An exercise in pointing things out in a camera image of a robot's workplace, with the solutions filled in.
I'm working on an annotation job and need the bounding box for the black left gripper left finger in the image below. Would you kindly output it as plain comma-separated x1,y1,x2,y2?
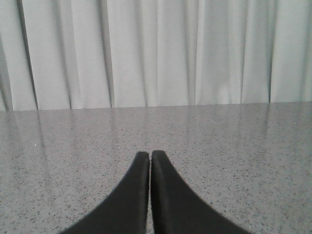
63,152,149,234

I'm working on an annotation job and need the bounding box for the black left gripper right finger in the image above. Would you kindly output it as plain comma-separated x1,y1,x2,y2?
151,150,247,234

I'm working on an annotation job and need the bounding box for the white pleated curtain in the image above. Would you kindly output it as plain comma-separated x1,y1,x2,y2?
0,0,312,111

